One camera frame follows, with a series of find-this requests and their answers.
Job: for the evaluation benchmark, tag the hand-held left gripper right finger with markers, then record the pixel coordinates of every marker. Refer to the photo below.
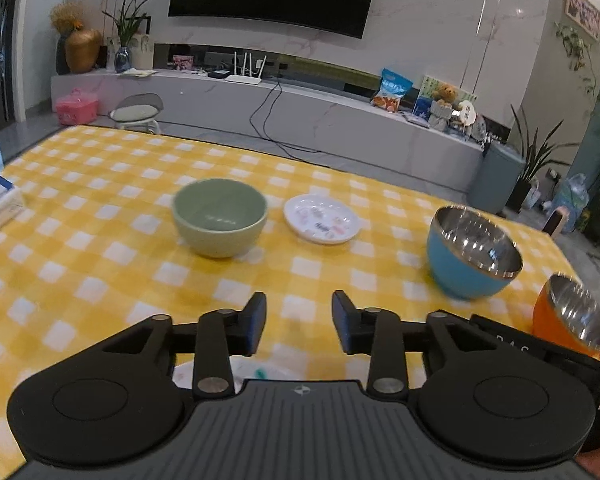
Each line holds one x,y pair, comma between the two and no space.
341,325

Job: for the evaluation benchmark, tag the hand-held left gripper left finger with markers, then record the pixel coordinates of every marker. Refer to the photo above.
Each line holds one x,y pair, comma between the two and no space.
257,327

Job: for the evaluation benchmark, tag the orange steel bowl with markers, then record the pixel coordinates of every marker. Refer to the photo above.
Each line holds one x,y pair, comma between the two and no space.
545,317

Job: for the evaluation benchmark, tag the white printed plate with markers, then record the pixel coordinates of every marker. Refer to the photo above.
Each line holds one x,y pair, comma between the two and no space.
320,217
270,372

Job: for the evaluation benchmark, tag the green ceramic bowl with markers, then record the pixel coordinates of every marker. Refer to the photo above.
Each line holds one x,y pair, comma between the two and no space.
220,230

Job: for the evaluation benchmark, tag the blue steel bowl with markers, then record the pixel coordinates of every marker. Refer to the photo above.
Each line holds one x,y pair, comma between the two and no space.
455,270

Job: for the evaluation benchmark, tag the brown cardboard box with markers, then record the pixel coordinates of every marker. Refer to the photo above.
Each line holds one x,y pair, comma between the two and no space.
556,222

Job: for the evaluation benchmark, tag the clear water bottle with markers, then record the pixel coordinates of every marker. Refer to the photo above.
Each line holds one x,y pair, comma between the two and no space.
572,200

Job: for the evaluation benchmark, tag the yellow checkered tablecloth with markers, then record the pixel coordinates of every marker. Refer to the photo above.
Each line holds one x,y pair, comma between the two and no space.
105,260

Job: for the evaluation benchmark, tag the grey bin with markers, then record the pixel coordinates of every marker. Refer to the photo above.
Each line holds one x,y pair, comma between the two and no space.
495,180

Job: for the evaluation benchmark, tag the grey marble television console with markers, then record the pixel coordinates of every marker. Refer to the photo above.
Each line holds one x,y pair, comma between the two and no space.
330,125

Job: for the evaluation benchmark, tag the potted long-leaf plant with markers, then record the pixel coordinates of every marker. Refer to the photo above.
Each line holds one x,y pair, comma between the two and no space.
532,160

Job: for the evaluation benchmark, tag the black printed box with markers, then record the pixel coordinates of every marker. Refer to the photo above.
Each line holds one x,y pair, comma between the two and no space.
497,132

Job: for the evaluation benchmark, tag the picture book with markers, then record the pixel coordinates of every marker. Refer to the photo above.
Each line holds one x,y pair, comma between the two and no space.
422,102

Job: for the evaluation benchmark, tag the blue snack bag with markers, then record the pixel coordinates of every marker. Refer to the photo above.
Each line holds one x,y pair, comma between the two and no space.
392,90

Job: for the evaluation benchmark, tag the brown teddy bear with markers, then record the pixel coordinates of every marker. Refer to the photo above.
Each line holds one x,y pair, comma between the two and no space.
442,105

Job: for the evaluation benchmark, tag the white round hand fan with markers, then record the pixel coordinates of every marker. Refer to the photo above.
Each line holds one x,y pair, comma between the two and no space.
466,112

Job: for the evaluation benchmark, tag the small round stool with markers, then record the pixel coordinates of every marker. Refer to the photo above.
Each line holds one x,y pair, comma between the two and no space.
132,114

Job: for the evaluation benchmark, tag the white router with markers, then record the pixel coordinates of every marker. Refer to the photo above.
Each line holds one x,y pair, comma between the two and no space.
242,80

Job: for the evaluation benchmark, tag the black set-top box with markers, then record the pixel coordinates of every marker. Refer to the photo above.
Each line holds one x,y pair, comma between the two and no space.
218,74

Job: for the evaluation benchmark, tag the pink printed box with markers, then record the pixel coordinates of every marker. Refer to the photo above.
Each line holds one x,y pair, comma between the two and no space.
182,62

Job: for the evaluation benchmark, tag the paper stack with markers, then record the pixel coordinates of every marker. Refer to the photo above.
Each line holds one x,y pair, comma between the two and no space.
137,73

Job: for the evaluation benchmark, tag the pink storage box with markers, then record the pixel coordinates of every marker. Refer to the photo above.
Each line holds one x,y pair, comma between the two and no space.
77,110

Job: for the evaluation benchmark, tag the white tissue box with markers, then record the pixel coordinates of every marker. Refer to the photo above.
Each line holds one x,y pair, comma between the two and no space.
0,205

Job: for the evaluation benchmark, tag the white printed card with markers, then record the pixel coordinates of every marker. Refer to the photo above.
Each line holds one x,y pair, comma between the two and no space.
142,55

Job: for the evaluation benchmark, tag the blue glass vase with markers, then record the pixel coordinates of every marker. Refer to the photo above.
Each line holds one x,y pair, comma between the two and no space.
122,60

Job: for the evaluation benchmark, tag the hanging vine plant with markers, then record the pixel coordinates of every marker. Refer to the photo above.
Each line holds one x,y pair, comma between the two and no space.
575,45

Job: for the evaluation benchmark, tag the gold vase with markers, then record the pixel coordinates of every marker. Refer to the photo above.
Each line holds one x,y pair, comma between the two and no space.
82,52

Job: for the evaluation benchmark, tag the green leafy plant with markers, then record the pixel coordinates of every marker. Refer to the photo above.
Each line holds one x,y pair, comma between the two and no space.
127,20

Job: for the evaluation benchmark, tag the dark vase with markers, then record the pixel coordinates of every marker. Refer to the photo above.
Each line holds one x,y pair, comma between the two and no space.
61,57

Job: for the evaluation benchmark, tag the dried yellow flowers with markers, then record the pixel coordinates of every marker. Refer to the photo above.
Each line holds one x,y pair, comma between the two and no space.
65,17

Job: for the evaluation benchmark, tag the framed wall picture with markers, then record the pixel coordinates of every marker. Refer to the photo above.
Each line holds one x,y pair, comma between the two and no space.
582,10

